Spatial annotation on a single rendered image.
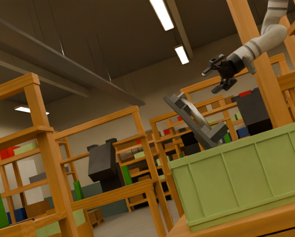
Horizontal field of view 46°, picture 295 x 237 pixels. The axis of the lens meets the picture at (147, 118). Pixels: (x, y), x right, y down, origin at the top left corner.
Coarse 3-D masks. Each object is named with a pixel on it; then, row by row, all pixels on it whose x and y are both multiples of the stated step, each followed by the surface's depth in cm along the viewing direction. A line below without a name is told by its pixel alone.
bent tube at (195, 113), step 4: (180, 96) 133; (184, 96) 134; (184, 100) 132; (188, 100) 135; (188, 104) 129; (192, 104) 129; (192, 108) 127; (192, 112) 126; (196, 112) 126; (196, 116) 125; (200, 116) 125; (196, 120) 126; (200, 120) 125; (204, 120) 125; (200, 124) 125; (204, 124) 125; (208, 124) 126
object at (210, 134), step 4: (220, 124) 93; (224, 124) 92; (204, 128) 95; (208, 128) 94; (216, 128) 93; (220, 128) 92; (224, 128) 93; (228, 128) 93; (204, 132) 94; (208, 132) 94; (212, 132) 93; (216, 132) 92; (220, 132) 93; (224, 132) 93; (208, 136) 93; (212, 136) 92; (216, 136) 93; (220, 136) 94; (212, 140) 93; (216, 140) 94; (236, 140) 100; (220, 144) 102
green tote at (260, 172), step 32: (288, 128) 80; (192, 160) 82; (224, 160) 81; (256, 160) 81; (288, 160) 80; (192, 192) 81; (224, 192) 80; (256, 192) 80; (288, 192) 79; (192, 224) 80
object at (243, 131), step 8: (256, 88) 849; (232, 96) 864; (216, 104) 873; (288, 104) 823; (200, 112) 880; (168, 120) 888; (208, 120) 870; (232, 120) 856; (240, 120) 845; (240, 136) 847; (248, 136) 837; (176, 144) 878
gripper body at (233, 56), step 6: (234, 54) 131; (228, 60) 130; (234, 60) 129; (240, 60) 129; (222, 66) 131; (228, 66) 131; (234, 66) 130; (240, 66) 130; (222, 72) 132; (234, 72) 134
